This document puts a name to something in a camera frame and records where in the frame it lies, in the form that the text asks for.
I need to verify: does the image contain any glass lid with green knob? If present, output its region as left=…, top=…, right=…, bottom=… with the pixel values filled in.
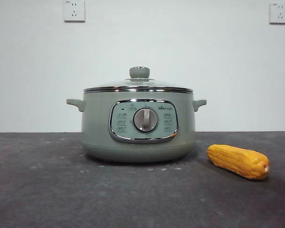
left=83, top=66, right=194, bottom=94

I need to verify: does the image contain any yellow corn cob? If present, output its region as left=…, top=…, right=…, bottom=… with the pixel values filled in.
left=207, top=144, right=271, bottom=181

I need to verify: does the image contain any pale green electric pot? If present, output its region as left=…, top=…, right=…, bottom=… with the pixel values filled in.
left=66, top=91, right=207, bottom=163

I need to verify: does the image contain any white wall socket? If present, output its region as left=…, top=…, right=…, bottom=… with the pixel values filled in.
left=63, top=0, right=86, bottom=23
left=269, top=2, right=285, bottom=25

